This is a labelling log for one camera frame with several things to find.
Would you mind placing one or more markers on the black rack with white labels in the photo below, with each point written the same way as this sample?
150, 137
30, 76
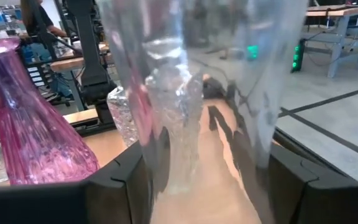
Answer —
34, 74

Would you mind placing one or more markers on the black box with green lights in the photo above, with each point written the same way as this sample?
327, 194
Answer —
297, 57

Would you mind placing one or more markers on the wooden table with grey legs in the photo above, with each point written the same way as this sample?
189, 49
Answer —
337, 40

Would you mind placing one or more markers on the pink tall conical glass vase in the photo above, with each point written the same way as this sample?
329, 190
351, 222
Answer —
36, 140

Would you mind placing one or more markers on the wooden background workbench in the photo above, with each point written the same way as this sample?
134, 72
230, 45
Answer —
73, 62

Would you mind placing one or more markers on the person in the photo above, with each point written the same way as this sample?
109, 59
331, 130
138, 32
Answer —
34, 18

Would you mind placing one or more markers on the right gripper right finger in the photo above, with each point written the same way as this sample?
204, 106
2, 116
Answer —
328, 205

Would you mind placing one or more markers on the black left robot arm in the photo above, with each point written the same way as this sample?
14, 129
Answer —
87, 62

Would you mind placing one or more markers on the clear ribbed glass vase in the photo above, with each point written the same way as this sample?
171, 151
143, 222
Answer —
179, 46

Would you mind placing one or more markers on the light wooden tray board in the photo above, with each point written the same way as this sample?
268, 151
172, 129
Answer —
107, 152

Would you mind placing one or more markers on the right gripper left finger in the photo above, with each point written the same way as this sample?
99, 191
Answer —
57, 205

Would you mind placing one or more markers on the clear tall square glass bottle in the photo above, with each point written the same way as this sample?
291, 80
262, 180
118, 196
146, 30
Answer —
121, 118

